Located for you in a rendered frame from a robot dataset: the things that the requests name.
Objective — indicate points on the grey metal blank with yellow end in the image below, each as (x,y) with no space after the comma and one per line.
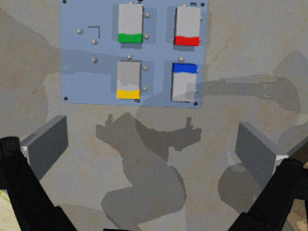
(128,79)

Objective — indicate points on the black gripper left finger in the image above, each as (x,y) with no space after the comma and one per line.
(32,207)

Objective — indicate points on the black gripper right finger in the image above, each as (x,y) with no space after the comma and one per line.
(281,179)

